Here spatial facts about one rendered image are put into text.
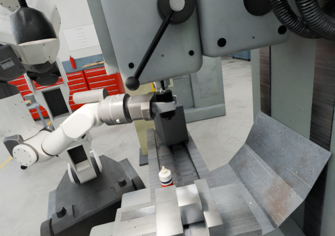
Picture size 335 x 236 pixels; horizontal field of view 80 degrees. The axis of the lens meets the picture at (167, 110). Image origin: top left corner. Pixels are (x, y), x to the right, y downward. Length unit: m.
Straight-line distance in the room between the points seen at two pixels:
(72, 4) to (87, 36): 1.31
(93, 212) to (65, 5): 9.33
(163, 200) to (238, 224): 0.18
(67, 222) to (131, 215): 0.74
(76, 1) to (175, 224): 9.75
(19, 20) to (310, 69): 0.64
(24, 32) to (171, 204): 0.48
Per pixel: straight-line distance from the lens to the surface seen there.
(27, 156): 0.77
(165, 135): 0.96
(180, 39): 0.44
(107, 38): 0.52
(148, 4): 0.44
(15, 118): 0.78
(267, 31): 0.49
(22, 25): 0.47
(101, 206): 1.30
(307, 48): 0.62
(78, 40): 9.90
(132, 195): 0.90
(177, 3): 0.41
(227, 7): 0.45
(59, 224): 1.33
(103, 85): 5.22
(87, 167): 1.37
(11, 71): 0.78
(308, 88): 0.64
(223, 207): 0.58
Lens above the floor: 1.40
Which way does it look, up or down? 20 degrees down
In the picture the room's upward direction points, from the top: 11 degrees counter-clockwise
